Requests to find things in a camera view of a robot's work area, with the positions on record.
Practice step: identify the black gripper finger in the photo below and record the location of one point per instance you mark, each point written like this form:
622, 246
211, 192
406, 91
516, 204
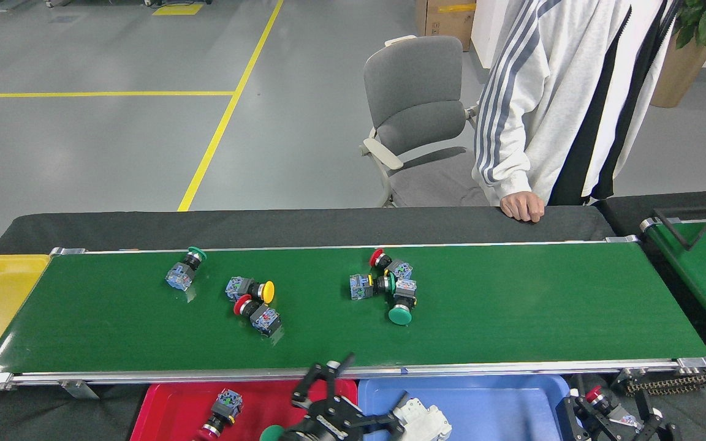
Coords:
322, 386
576, 425
656, 432
374, 422

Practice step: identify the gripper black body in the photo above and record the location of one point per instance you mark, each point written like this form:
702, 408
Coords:
325, 429

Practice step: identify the white circuit breaker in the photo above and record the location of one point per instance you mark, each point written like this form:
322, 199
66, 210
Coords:
423, 422

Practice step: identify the yellow push button switch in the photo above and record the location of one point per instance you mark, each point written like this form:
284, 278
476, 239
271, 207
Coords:
239, 288

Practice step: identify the person's right forearm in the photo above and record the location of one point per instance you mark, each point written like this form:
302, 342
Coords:
506, 159

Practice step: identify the blue plastic tray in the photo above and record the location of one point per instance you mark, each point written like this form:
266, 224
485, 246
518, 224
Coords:
500, 416

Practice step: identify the long green conveyor belt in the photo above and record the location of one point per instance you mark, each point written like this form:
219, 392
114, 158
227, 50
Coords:
512, 306

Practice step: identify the red plastic tray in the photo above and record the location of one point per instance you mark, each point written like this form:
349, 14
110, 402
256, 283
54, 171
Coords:
169, 416

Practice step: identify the person's right hand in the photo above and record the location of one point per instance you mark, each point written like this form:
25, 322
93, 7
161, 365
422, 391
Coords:
521, 205

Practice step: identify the grey office chair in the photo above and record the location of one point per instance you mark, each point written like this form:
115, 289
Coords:
414, 86

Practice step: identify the person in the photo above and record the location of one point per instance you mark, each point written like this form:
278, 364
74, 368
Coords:
573, 92

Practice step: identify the gold plant pot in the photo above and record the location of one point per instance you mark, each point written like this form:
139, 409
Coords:
678, 76

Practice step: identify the brown cardboard box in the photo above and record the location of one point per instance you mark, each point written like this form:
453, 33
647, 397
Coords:
445, 21

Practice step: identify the green mushroom push button switch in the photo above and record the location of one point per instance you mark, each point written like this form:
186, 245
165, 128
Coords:
401, 313

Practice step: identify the black bent tube frame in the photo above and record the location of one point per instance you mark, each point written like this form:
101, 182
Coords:
671, 231

